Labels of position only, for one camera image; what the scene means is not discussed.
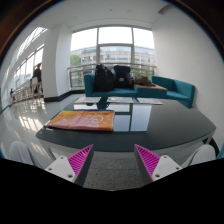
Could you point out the orange and pink folded towel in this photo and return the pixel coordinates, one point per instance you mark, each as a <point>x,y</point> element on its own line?
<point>84,120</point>

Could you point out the standing person in dark clothes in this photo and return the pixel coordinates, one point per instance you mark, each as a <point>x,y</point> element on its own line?
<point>37,78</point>

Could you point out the magazine middle on table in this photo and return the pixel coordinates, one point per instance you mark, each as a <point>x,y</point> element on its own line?
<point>127,100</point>

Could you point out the teal sofa right section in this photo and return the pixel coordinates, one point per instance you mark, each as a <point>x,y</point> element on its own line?
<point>181,91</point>

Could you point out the white chair foreground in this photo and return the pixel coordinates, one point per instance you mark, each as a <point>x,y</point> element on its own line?
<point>203,154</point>
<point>20,152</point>

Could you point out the wooden side table top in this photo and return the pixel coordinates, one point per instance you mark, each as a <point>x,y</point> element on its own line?
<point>155,87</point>

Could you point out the white chair left foreground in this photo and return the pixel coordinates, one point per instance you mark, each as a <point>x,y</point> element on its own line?
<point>20,152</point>

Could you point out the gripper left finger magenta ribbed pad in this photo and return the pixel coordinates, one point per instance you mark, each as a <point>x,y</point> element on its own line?
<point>73,168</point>

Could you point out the black backpack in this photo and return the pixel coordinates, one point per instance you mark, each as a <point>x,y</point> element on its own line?
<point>104,79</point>
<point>122,76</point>

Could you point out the black backpack right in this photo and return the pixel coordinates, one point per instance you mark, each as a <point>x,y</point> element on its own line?
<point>122,76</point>

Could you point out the white chair right foreground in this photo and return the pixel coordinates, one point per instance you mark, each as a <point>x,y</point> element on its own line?
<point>203,154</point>

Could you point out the brown bag on side table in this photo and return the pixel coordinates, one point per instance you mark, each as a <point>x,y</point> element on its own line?
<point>143,80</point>

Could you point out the magazine left on table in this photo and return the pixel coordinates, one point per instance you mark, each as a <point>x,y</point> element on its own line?
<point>87,100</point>

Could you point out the teal sofa left section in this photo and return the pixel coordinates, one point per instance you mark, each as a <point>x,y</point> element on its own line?
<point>118,92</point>

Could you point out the black backpack left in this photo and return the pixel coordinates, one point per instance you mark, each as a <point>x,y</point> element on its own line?
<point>104,79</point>

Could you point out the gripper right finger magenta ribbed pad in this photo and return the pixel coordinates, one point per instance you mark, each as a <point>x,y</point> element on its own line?
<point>152,166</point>

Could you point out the dark glossy coffee table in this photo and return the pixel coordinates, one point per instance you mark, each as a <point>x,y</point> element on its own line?
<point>155,127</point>

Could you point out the wooden railing along windows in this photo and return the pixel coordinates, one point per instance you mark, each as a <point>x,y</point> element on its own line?
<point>27,91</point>

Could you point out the teal sofa section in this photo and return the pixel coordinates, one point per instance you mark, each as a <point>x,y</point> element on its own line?
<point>118,92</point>
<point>181,91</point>

